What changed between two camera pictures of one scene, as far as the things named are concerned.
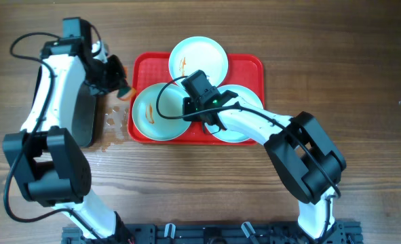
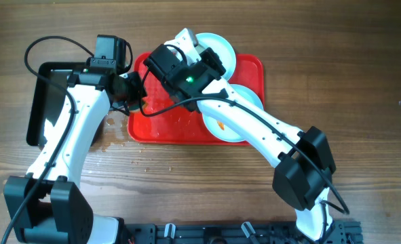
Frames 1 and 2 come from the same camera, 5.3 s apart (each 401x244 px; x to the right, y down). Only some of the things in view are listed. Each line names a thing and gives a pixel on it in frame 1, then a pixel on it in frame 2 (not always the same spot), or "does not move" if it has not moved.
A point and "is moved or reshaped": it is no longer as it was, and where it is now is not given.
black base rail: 342,232 does not move
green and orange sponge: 126,93 is moved or reshaped
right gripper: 188,104 → 212,59
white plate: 232,135 does not move
